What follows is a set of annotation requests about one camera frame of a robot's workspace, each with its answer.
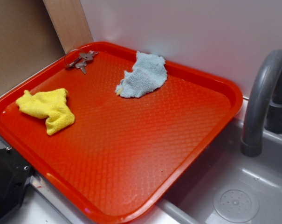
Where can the silver keys on ring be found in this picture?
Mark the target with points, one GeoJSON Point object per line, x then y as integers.
{"type": "Point", "coordinates": [79, 59]}

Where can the round sink drain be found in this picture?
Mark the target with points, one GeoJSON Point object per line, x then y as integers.
{"type": "Point", "coordinates": [236, 203]}

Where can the grey curved faucet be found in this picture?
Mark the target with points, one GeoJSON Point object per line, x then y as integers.
{"type": "Point", "coordinates": [264, 109]}

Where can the red plastic tray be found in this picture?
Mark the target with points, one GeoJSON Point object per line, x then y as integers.
{"type": "Point", "coordinates": [121, 154]}

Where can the light blue cloth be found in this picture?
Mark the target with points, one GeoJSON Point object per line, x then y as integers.
{"type": "Point", "coordinates": [148, 74]}

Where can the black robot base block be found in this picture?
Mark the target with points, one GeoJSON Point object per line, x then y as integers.
{"type": "Point", "coordinates": [15, 175]}

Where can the grey plastic sink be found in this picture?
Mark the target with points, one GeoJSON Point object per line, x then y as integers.
{"type": "Point", "coordinates": [222, 163]}

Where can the light wooden board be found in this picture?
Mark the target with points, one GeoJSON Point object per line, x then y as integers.
{"type": "Point", "coordinates": [70, 23]}

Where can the yellow cloth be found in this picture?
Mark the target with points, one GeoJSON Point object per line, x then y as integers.
{"type": "Point", "coordinates": [49, 105]}

